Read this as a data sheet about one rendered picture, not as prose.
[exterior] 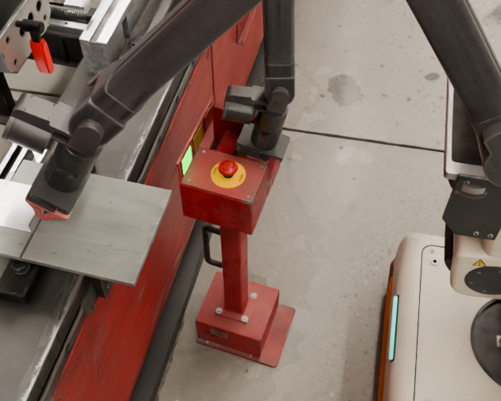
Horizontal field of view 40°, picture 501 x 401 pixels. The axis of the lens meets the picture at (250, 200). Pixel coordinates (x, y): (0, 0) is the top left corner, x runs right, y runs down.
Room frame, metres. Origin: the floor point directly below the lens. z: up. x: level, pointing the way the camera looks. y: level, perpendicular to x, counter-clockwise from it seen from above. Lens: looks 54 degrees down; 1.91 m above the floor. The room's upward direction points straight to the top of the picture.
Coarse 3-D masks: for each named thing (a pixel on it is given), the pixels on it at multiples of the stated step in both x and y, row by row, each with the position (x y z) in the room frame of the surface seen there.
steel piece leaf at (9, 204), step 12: (0, 180) 0.70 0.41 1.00; (0, 192) 0.68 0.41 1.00; (12, 192) 0.68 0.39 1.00; (24, 192) 0.68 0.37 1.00; (0, 204) 0.65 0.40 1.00; (12, 204) 0.65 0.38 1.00; (24, 204) 0.65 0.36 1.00; (0, 216) 0.63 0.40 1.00; (12, 216) 0.63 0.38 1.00; (24, 216) 0.63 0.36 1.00; (36, 216) 0.62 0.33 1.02; (12, 228) 0.61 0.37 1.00; (24, 228) 0.61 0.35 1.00
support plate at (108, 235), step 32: (96, 192) 0.68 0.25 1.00; (128, 192) 0.68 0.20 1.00; (160, 192) 0.68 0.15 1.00; (64, 224) 0.61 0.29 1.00; (96, 224) 0.61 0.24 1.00; (128, 224) 0.61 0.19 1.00; (32, 256) 0.56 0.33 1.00; (64, 256) 0.56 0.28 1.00; (96, 256) 0.56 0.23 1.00; (128, 256) 0.56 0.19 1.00
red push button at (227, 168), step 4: (224, 160) 0.90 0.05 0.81; (228, 160) 0.90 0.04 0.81; (220, 164) 0.89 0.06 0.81; (224, 164) 0.89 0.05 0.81; (228, 164) 0.89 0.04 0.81; (232, 164) 0.89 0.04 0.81; (236, 164) 0.89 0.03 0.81; (220, 168) 0.88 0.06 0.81; (224, 168) 0.88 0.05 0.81; (228, 168) 0.88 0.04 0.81; (232, 168) 0.88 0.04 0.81; (236, 168) 0.88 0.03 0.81; (220, 172) 0.88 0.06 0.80; (224, 172) 0.87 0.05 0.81; (228, 172) 0.87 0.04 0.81; (232, 172) 0.87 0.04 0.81; (224, 176) 0.88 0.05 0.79; (228, 176) 0.88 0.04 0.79; (232, 176) 0.88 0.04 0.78
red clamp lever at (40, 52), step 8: (16, 24) 0.80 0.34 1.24; (24, 24) 0.79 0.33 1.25; (32, 24) 0.79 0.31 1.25; (40, 24) 0.79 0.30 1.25; (32, 32) 0.79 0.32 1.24; (40, 32) 0.79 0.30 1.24; (32, 40) 0.80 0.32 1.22; (40, 40) 0.80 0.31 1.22; (32, 48) 0.79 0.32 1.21; (40, 48) 0.79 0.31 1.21; (48, 48) 0.80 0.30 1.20; (40, 56) 0.79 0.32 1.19; (48, 56) 0.79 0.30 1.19; (40, 64) 0.79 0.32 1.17; (48, 64) 0.79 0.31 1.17; (48, 72) 0.79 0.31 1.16
